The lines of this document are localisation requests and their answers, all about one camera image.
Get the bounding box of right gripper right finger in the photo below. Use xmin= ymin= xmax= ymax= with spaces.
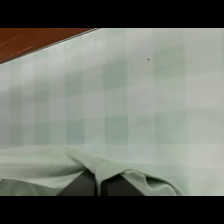
xmin=100 ymin=172 xmax=145 ymax=197

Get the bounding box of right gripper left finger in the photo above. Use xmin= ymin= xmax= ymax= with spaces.
xmin=55 ymin=168 xmax=99 ymax=197

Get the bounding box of pale green garment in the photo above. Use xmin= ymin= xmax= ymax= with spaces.
xmin=0 ymin=145 xmax=185 ymax=197

